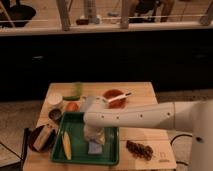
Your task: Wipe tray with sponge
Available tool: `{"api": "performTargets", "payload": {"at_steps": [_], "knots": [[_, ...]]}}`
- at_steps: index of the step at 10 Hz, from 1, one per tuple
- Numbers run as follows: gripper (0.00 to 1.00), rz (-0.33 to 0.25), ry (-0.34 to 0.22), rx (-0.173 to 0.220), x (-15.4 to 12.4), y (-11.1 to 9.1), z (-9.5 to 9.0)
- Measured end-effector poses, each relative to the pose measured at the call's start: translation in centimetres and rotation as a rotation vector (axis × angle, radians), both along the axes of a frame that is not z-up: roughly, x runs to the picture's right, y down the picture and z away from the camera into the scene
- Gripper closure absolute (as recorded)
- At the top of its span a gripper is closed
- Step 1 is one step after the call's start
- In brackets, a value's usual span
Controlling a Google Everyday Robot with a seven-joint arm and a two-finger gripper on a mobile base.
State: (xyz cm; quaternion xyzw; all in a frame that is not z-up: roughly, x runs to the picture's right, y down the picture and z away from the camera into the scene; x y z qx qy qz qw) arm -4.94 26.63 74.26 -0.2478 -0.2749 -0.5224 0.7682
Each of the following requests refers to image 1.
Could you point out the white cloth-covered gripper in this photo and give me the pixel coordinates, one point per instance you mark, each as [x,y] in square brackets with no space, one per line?
[95,134]

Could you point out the blue sponge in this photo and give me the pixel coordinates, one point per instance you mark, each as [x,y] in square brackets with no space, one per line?
[94,148]

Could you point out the green plastic tray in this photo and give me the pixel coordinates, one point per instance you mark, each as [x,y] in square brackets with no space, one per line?
[72,122]

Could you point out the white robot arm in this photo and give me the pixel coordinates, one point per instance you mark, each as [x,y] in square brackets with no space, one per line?
[188,116]

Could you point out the yellow corn cob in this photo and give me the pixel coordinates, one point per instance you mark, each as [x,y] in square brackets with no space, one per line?
[66,145]

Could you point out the red tomato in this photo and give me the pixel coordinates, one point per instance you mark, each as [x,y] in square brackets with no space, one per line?
[72,107]

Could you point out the brown grape bunch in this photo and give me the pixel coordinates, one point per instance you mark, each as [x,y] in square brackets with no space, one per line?
[139,150]

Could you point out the green pepper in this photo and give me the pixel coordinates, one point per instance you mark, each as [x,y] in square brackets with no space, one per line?
[71,98]

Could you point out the small dark metal bowl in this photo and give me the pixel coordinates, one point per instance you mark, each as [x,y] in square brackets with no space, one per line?
[55,114]

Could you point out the white spoon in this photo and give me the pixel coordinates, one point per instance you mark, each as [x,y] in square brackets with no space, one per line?
[119,97]

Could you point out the sandwich slice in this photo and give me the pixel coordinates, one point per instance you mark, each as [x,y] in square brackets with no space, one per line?
[42,137]

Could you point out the light green vegetable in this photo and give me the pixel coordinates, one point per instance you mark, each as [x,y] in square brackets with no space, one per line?
[78,89]

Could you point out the white cup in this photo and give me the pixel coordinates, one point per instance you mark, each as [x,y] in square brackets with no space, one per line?
[55,100]

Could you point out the dark round plate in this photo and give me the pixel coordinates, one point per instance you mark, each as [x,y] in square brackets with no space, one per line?
[34,134]

